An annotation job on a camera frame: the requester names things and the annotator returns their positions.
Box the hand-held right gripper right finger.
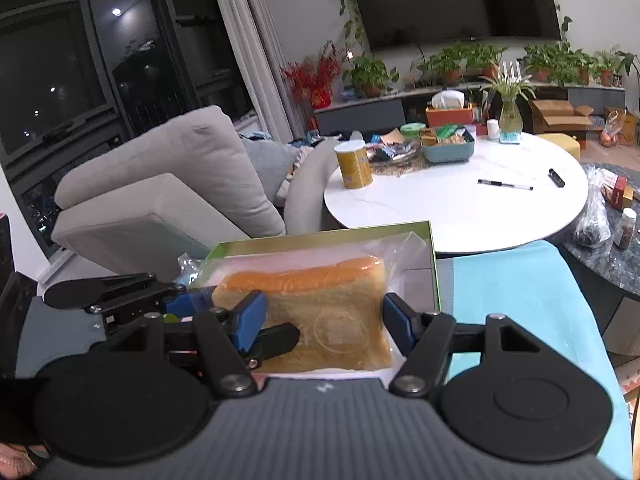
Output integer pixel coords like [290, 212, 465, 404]
[382, 292, 548, 400]

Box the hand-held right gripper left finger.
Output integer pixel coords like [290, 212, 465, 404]
[102, 291, 268, 398]

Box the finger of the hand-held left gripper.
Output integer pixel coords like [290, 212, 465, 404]
[252, 322, 302, 363]
[150, 282, 203, 318]

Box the bagged bread loaf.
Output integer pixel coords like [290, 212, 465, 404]
[200, 232, 433, 373]

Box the green cardboard box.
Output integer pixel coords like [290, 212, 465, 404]
[197, 220, 442, 376]

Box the blue plastic packet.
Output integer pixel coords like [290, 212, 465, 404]
[177, 255, 208, 288]

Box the white round table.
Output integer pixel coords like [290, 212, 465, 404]
[324, 132, 590, 255]

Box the grey armchair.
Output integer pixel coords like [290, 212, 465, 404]
[50, 105, 287, 281]

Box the beige curved chair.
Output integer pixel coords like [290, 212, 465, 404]
[284, 139, 342, 235]

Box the grey cushion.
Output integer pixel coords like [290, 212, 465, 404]
[244, 137, 297, 202]

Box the yellow can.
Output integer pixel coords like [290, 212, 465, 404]
[334, 141, 375, 190]

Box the heap of packets on table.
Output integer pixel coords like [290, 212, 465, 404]
[367, 132, 425, 176]

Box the black white pen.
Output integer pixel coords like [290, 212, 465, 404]
[477, 179, 534, 192]

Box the blue basket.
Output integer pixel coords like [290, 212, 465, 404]
[421, 127, 476, 164]

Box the television cabinet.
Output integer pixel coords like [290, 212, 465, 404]
[312, 82, 626, 136]

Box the orange tissue box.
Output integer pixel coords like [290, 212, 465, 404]
[425, 91, 473, 128]

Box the clear plastic bag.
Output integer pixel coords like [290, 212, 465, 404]
[572, 167, 613, 250]

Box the dark marble table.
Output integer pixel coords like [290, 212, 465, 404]
[555, 162, 640, 303]

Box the dark window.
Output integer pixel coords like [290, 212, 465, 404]
[0, 0, 251, 261]

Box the glass vase with plant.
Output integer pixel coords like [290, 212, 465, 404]
[480, 62, 538, 133]

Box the yellow stool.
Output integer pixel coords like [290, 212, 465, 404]
[537, 132, 582, 161]

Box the small bottle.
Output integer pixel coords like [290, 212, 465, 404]
[614, 207, 638, 250]

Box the potted plant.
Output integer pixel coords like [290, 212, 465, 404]
[425, 45, 507, 86]
[595, 47, 640, 88]
[520, 42, 596, 86]
[345, 55, 401, 98]

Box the red box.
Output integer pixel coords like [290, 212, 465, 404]
[602, 170, 636, 210]

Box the open cardboard box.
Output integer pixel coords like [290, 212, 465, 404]
[529, 99, 595, 136]

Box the red flower arrangement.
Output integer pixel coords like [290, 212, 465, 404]
[281, 42, 348, 108]

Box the white curtain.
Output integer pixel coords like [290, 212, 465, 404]
[207, 0, 308, 143]

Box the trailing vine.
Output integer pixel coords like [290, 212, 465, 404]
[330, 0, 368, 61]
[542, 0, 573, 41]

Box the wall television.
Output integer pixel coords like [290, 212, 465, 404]
[345, 0, 563, 52]

